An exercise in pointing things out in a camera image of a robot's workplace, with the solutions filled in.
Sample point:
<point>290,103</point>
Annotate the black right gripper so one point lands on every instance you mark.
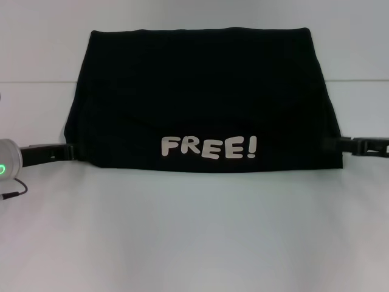
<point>370,147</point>

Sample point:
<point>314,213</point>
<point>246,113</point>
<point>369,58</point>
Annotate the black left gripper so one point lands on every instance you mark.
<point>39,155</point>

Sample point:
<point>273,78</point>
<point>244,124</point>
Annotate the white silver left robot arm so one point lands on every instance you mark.
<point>7,159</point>

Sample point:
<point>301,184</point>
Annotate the black shirt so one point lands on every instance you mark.
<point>197,91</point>

